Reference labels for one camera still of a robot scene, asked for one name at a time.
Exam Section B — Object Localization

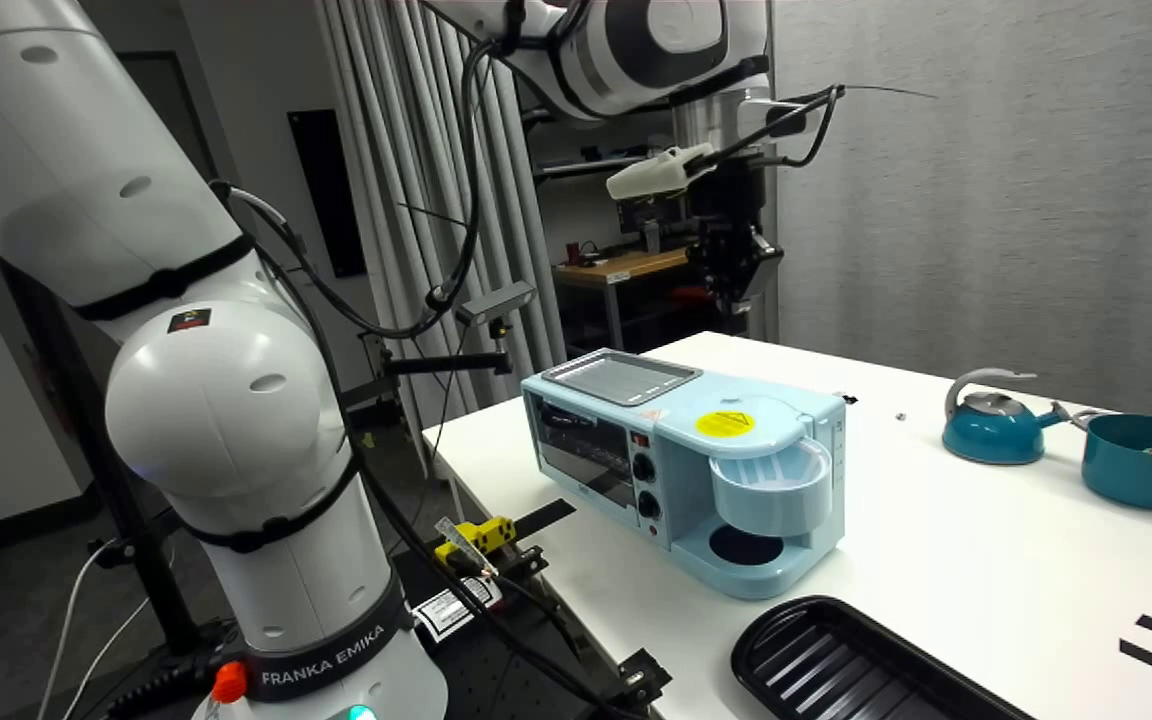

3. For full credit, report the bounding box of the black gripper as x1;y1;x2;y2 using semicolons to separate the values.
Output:
688;160;785;317

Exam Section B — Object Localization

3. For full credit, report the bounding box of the yellow round button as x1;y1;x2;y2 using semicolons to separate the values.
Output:
695;408;756;441

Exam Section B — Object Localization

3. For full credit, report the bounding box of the light blue toy microwave oven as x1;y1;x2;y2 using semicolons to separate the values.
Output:
519;349;846;601

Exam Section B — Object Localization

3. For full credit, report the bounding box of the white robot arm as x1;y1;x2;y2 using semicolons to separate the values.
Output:
0;0;446;720

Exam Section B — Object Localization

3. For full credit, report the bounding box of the wooden side table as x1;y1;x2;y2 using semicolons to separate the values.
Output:
554;247;702;353

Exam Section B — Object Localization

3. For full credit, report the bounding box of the teal toy kettle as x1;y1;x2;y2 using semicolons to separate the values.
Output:
939;369;1066;469

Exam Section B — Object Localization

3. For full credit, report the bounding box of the yellow black clamp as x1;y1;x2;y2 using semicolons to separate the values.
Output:
437;515;543;580

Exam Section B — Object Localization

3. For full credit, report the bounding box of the black ridged tray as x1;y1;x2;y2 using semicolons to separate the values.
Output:
727;596;1031;720

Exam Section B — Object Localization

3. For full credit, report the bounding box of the teal toy pot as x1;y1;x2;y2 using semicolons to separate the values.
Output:
1077;411;1152;512

